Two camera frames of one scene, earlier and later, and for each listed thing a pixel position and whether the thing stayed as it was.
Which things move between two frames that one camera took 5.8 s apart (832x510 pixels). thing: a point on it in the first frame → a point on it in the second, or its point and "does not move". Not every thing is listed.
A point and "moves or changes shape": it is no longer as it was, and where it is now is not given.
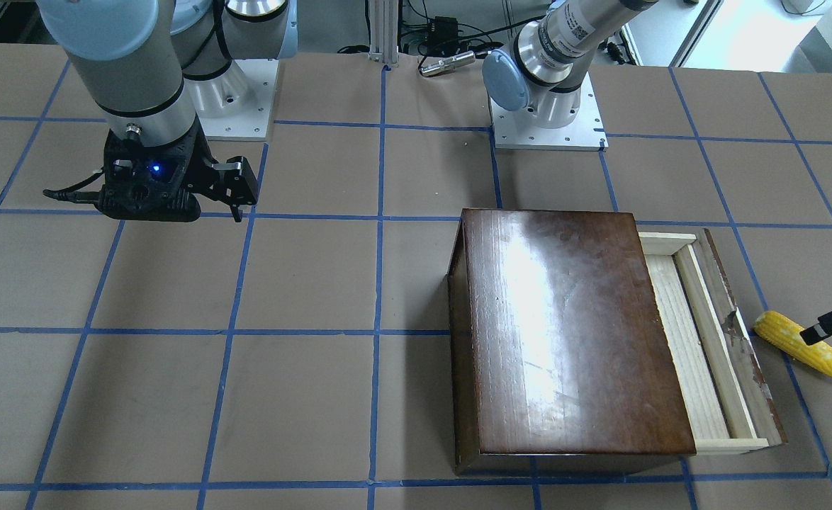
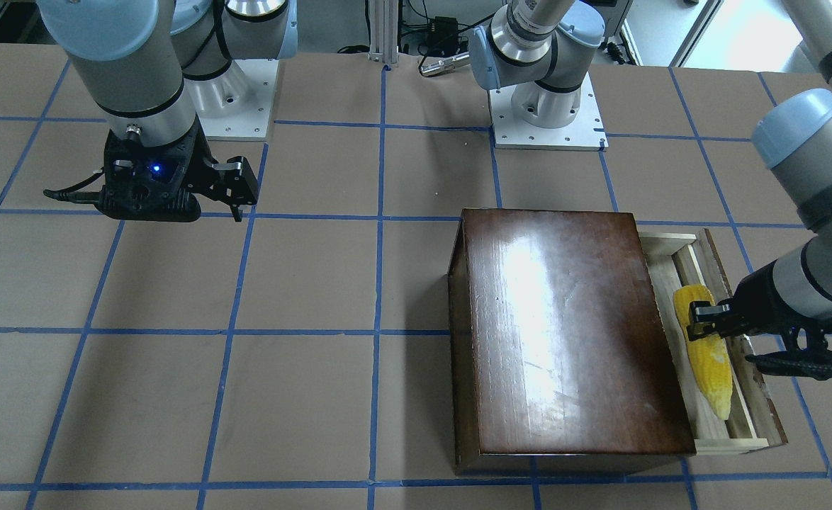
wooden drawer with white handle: x=727 y=401 does not move
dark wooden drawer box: x=560 y=360 does not move
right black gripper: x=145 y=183 does not move
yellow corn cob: x=819 y=355 moves or changes shape
